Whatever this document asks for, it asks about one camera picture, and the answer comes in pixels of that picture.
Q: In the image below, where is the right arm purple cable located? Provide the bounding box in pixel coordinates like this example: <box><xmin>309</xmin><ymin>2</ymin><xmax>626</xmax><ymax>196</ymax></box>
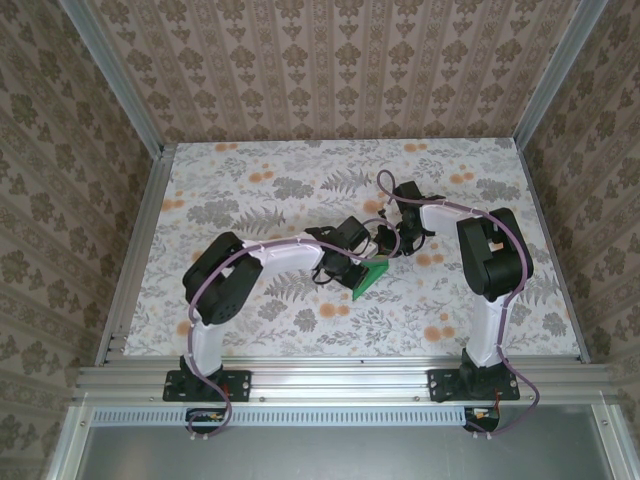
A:
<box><xmin>377</xmin><ymin>169</ymin><xmax>545</xmax><ymax>441</ymax></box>

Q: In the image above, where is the long aluminium frame rail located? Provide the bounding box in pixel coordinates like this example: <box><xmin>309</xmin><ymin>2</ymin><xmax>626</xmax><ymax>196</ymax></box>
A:
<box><xmin>72</xmin><ymin>357</ymin><xmax>621</xmax><ymax>405</ymax></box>

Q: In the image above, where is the black circuit board with wires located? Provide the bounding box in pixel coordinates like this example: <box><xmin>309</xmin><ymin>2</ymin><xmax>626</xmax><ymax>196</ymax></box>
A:
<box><xmin>185</xmin><ymin>407</ymin><xmax>227</xmax><ymax>435</ymax></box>
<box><xmin>463</xmin><ymin>405</ymin><xmax>502</xmax><ymax>434</ymax></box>

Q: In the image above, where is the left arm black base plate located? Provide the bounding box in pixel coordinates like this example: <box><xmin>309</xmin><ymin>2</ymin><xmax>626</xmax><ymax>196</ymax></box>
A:
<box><xmin>162</xmin><ymin>368</ymin><xmax>253</xmax><ymax>403</ymax></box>

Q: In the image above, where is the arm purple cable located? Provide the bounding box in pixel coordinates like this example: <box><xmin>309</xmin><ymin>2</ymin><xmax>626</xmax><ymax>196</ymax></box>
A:
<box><xmin>185</xmin><ymin>218</ymin><xmax>401</xmax><ymax>444</ymax></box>
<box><xmin>377</xmin><ymin>169</ymin><xmax>545</xmax><ymax>441</ymax></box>

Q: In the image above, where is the aluminium frame post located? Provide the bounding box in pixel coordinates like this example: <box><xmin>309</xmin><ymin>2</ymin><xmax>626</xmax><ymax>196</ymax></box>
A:
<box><xmin>513</xmin><ymin>0</ymin><xmax>610</xmax><ymax>149</ymax></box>
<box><xmin>63</xmin><ymin>0</ymin><xmax>167</xmax><ymax>157</ymax></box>

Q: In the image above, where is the green paper sheet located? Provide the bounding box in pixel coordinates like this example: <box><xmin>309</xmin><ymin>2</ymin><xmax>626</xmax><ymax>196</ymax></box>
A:
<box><xmin>351</xmin><ymin>257</ymin><xmax>390</xmax><ymax>302</ymax></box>

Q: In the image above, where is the white slotted cable duct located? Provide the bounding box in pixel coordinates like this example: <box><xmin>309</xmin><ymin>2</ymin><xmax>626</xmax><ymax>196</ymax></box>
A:
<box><xmin>92</xmin><ymin>407</ymin><xmax>471</xmax><ymax>427</ymax></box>

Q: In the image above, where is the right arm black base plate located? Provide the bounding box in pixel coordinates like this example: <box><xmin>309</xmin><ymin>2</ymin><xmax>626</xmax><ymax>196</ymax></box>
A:
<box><xmin>428</xmin><ymin>368</ymin><xmax>521</xmax><ymax>404</ymax></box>

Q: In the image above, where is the aluminium side rail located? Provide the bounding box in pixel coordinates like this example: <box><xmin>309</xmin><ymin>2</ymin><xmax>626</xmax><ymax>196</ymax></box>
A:
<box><xmin>97</xmin><ymin>143</ymin><xmax>176</xmax><ymax>369</ymax></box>
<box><xmin>513</xmin><ymin>142</ymin><xmax>590</xmax><ymax>365</ymax></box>

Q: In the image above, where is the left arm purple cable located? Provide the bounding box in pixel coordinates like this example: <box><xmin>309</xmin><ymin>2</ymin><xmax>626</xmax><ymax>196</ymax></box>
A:
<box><xmin>185</xmin><ymin>218</ymin><xmax>401</xmax><ymax>444</ymax></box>

